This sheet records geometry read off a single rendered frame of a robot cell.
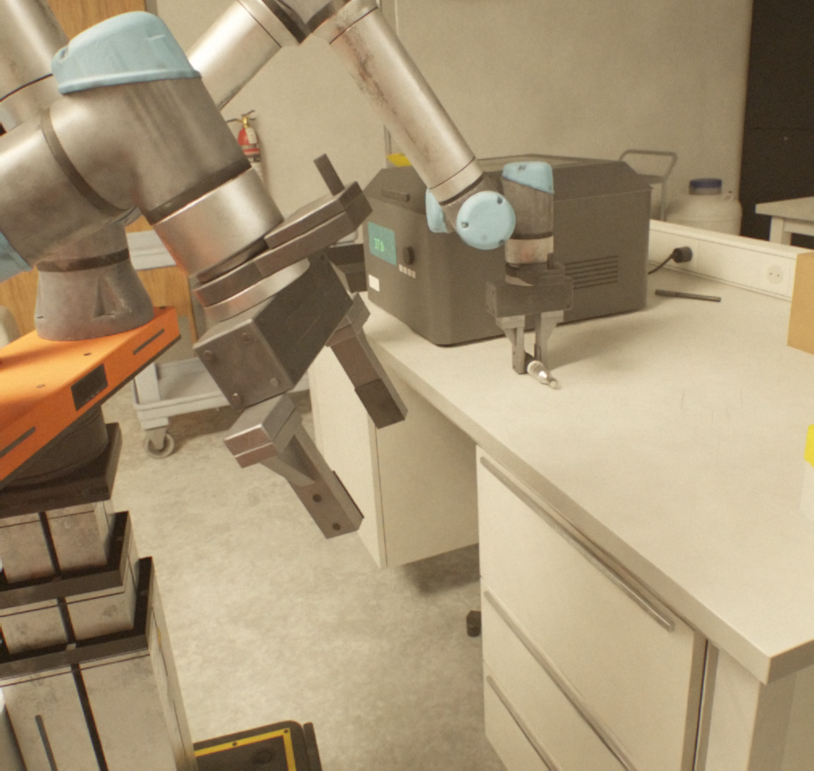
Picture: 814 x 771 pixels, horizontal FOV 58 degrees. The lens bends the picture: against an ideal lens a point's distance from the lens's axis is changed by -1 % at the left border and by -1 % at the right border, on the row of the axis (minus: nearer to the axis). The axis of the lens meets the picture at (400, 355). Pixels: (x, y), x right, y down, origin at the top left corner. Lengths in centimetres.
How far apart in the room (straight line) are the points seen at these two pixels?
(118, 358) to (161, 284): 332
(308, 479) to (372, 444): 135
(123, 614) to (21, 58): 63
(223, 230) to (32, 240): 12
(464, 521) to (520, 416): 97
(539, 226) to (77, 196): 79
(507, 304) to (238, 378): 76
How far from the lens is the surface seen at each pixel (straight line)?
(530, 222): 114
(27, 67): 62
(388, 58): 96
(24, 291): 428
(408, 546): 198
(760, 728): 84
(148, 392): 310
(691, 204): 508
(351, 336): 56
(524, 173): 113
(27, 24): 63
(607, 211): 147
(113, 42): 47
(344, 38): 97
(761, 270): 174
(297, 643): 210
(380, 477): 185
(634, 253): 153
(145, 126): 46
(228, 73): 110
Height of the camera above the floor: 134
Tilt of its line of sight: 19 degrees down
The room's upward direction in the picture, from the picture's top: 4 degrees counter-clockwise
